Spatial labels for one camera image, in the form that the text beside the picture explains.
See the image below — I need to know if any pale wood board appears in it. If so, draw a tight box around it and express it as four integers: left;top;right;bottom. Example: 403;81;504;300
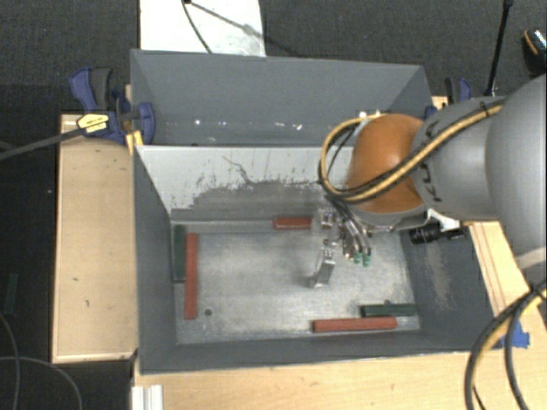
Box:
50;111;140;365

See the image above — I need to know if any grey metal bin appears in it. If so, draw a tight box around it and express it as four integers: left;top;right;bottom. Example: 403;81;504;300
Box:
129;48;501;375

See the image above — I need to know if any black cylinder on white bracket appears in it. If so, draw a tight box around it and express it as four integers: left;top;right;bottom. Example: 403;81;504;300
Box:
409;208;468;246

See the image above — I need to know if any dark green flat block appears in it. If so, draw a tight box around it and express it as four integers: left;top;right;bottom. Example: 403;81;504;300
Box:
359;300;417;319
172;224;188;283

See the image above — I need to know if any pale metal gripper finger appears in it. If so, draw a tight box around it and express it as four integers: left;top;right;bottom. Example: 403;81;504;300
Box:
307;248;338;289
314;210;338;233

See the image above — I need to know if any red-brown flat block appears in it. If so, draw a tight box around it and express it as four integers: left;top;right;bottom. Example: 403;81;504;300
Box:
311;317;399;334
273;215;314;231
184;232;200;321

